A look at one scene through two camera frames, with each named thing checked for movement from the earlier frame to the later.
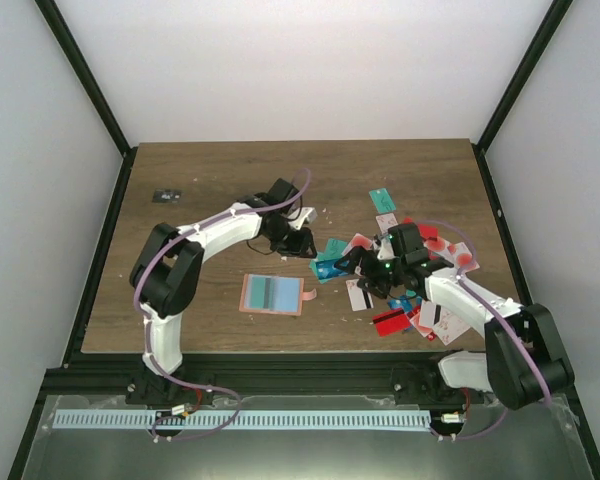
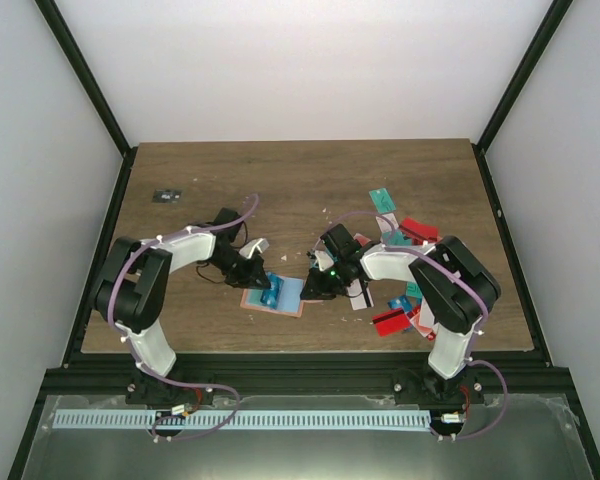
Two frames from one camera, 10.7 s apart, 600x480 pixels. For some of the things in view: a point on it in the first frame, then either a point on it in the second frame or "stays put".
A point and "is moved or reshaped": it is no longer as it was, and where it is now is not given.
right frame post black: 515,90 stays put
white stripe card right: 360,299 stays put
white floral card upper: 386,221 stays put
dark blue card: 326,270 is moved or reshaped
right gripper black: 379,291 -> 318,290
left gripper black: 299,247 -> 248,281
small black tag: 170,196 stays put
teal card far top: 382,200 stays put
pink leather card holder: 274,294 stays put
